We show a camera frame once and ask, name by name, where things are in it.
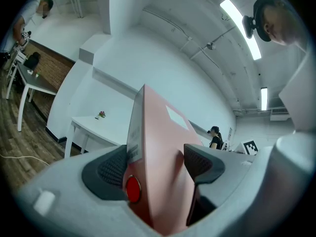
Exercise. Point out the short ceiling tube light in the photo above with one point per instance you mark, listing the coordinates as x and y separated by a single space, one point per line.
264 99

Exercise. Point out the pink item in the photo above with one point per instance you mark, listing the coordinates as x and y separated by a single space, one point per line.
163 142

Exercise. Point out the white chair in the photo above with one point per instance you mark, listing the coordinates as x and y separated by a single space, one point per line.
17 58

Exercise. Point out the white air conditioner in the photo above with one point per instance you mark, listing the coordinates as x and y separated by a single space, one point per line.
280 114

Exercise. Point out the black chair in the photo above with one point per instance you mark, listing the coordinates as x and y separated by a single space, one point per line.
32 60

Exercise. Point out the round ceiling fixture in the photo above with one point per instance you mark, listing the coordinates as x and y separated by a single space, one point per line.
211 45

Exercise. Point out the small potted pink flowers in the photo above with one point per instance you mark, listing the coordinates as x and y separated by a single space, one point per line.
101 114

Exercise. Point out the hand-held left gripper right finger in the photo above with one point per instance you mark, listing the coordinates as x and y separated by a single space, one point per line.
205 165

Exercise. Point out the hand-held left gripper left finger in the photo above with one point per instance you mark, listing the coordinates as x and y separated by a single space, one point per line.
106 171

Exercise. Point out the long ceiling tube light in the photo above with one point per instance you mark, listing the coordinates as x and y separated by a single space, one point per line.
243 29

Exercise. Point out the person's head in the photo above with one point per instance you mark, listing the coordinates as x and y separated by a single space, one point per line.
281 23

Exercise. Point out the white ceiling conduit pipe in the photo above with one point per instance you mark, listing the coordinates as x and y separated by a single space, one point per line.
187 33

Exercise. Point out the white pole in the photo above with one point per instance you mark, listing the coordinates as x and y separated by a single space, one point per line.
75 0

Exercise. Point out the grey table with white legs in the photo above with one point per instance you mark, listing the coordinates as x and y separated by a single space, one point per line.
34 81

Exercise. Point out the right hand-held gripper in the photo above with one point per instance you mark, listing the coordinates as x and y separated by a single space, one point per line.
250 147

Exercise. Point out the black head-mounted camera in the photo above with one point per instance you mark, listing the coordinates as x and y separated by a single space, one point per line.
250 26

